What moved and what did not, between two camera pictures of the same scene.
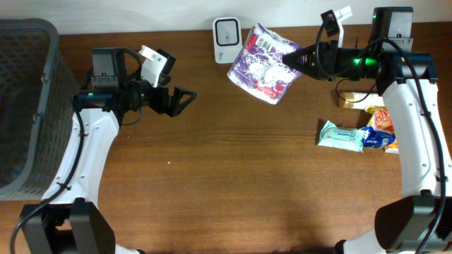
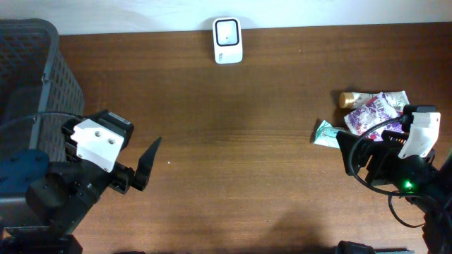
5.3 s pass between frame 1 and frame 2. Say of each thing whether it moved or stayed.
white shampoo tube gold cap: stayed
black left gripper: moved
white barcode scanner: stayed
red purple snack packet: moved
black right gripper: moved
